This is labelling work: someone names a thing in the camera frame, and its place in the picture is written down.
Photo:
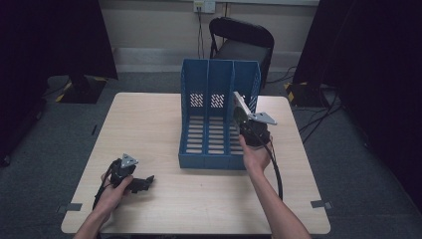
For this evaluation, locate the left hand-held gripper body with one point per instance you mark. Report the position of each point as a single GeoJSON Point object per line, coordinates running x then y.
{"type": "Point", "coordinates": [121, 174]}

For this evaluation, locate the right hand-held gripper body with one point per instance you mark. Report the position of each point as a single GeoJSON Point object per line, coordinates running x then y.
{"type": "Point", "coordinates": [257, 132]}

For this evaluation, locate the white picture book green leaf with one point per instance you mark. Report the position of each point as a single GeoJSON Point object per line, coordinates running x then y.
{"type": "Point", "coordinates": [244, 104]}

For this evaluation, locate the blue three-slot file rack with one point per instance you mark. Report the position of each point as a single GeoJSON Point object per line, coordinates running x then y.
{"type": "Point", "coordinates": [199, 79]}

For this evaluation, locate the person's right hand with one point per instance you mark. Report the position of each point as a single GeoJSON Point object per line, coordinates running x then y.
{"type": "Point", "coordinates": [255, 157]}

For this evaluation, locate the person's left hand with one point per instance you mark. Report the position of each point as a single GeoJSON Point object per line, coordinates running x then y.
{"type": "Point", "coordinates": [111, 199]}

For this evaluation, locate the small black floor tape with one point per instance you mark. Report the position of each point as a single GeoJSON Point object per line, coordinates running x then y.
{"type": "Point", "coordinates": [94, 129]}

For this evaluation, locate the grey tape strip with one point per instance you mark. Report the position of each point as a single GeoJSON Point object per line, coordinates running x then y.
{"type": "Point", "coordinates": [71, 207]}
{"type": "Point", "coordinates": [320, 204]}

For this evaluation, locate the black stand base yellow stripes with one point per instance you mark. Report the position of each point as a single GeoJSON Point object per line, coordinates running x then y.
{"type": "Point", "coordinates": [305, 94]}
{"type": "Point", "coordinates": [83, 91]}

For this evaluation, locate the black folding chair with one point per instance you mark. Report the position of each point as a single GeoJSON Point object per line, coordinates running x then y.
{"type": "Point", "coordinates": [244, 40]}

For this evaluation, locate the dark curtain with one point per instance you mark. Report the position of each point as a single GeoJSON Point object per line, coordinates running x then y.
{"type": "Point", "coordinates": [49, 40]}
{"type": "Point", "coordinates": [375, 66]}

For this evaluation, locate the white wall socket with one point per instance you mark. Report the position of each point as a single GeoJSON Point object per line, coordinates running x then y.
{"type": "Point", "coordinates": [204, 6]}

